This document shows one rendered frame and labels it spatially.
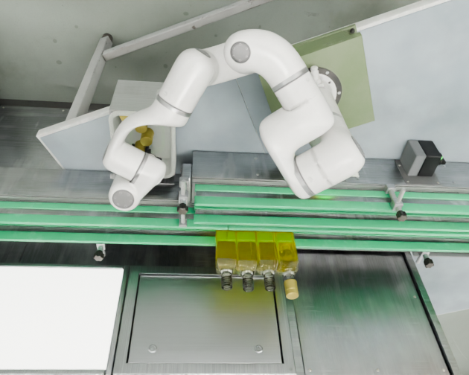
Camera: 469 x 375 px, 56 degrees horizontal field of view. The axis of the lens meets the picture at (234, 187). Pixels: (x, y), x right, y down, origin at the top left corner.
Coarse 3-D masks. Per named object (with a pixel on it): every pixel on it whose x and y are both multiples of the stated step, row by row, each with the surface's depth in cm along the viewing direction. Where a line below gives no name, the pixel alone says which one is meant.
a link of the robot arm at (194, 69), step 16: (192, 48) 93; (208, 48) 101; (176, 64) 92; (192, 64) 91; (208, 64) 92; (224, 64) 101; (176, 80) 92; (192, 80) 92; (208, 80) 95; (224, 80) 103; (160, 96) 95; (176, 96) 93; (192, 96) 94
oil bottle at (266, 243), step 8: (256, 232) 129; (264, 232) 129; (272, 232) 130; (256, 240) 128; (264, 240) 127; (272, 240) 127; (264, 248) 125; (272, 248) 125; (264, 256) 123; (272, 256) 123; (264, 264) 121; (272, 264) 121
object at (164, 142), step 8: (112, 112) 115; (120, 112) 114; (128, 112) 115; (112, 120) 116; (120, 120) 124; (112, 128) 118; (152, 128) 127; (160, 128) 127; (168, 128) 127; (128, 136) 128; (136, 136) 128; (160, 136) 129; (168, 136) 129; (152, 144) 131; (160, 144) 131; (168, 144) 131; (152, 152) 132; (160, 152) 133; (168, 152) 133; (168, 160) 134; (168, 168) 131; (168, 176) 130
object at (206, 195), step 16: (208, 192) 125; (224, 192) 125; (240, 192) 126; (256, 192) 126; (272, 192) 127; (288, 192) 127; (320, 192) 128; (336, 192) 129; (352, 192) 129; (368, 192) 130; (384, 192) 131; (288, 208) 123; (304, 208) 123; (320, 208) 124; (336, 208) 124; (352, 208) 124; (368, 208) 125; (384, 208) 126; (416, 208) 127; (432, 208) 127; (448, 208) 128; (464, 208) 128
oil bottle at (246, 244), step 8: (240, 232) 129; (248, 232) 129; (240, 240) 127; (248, 240) 127; (240, 248) 125; (248, 248) 125; (256, 248) 126; (240, 256) 123; (248, 256) 123; (256, 256) 123; (240, 264) 121; (248, 264) 121; (256, 264) 122; (240, 272) 122
